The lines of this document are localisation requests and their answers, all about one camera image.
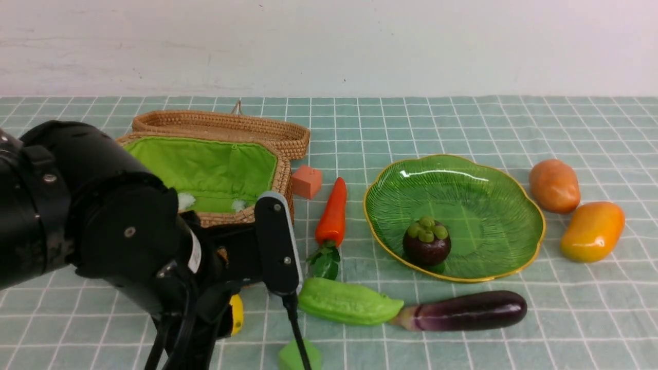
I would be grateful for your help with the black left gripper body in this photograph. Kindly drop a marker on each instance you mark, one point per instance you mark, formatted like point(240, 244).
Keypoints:
point(184, 276)

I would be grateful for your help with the yellow lemon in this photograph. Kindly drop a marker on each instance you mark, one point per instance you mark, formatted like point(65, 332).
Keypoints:
point(237, 307)

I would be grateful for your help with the green bitter gourd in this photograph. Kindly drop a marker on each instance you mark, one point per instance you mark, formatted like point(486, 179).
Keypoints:
point(352, 304)

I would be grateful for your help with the orange carrot with leaves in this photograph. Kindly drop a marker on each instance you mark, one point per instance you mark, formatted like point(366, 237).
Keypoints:
point(329, 234)

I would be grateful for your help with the dark purple mangosteen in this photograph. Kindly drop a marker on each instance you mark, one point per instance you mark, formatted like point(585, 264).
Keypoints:
point(426, 242)

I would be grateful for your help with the purple eggplant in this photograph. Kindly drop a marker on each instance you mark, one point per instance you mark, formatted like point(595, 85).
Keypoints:
point(473, 312)

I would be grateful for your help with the brown potato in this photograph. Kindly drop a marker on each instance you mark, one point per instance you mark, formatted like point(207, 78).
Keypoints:
point(555, 187)

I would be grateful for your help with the orange yellow mango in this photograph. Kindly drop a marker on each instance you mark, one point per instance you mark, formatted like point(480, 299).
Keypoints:
point(593, 232)

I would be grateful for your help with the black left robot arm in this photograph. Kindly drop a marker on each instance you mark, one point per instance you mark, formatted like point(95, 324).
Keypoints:
point(72, 196)

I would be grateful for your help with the green foam cube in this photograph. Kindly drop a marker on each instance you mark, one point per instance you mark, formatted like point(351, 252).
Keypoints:
point(290, 358)

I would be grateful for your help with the woven wicker basket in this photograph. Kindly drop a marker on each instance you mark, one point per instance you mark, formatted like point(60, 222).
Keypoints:
point(224, 176)

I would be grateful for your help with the woven wicker basket lid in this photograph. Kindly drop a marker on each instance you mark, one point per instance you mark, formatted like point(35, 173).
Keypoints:
point(289, 139)

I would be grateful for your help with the teal checkered tablecloth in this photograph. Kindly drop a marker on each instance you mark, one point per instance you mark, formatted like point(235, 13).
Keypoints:
point(556, 314)

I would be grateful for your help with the green leaf-shaped glass plate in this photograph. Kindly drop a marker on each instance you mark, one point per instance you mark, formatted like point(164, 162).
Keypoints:
point(496, 228)

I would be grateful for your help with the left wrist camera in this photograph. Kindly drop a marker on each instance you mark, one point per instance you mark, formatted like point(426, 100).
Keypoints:
point(276, 241)

